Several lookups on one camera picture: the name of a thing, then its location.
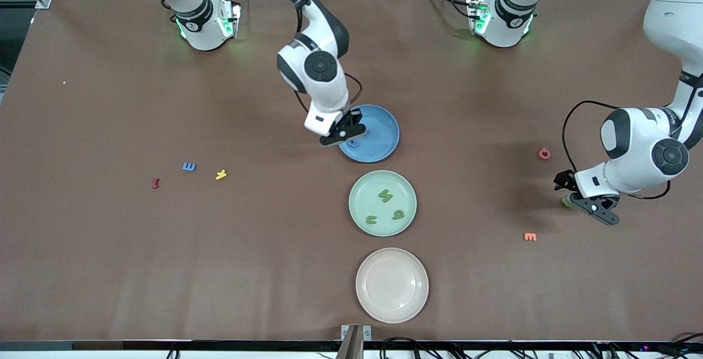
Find brown table cover sheet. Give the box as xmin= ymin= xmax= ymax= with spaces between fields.
xmin=0 ymin=0 xmax=703 ymax=343

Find blue plate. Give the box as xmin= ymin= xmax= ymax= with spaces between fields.
xmin=338 ymin=104 xmax=400 ymax=164

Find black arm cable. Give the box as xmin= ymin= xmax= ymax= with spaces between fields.
xmin=272 ymin=0 xmax=363 ymax=114
xmin=561 ymin=71 xmax=703 ymax=200

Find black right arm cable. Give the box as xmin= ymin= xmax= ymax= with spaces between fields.
xmin=272 ymin=0 xmax=363 ymax=114

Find grey metal mount bracket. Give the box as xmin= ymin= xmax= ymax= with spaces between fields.
xmin=336 ymin=324 xmax=372 ymax=359

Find beige plate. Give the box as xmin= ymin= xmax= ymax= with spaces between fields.
xmin=355 ymin=248 xmax=429 ymax=324

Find green plate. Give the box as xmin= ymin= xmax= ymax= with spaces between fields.
xmin=348 ymin=170 xmax=417 ymax=237

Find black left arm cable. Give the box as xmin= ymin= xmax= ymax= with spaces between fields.
xmin=561 ymin=71 xmax=703 ymax=200

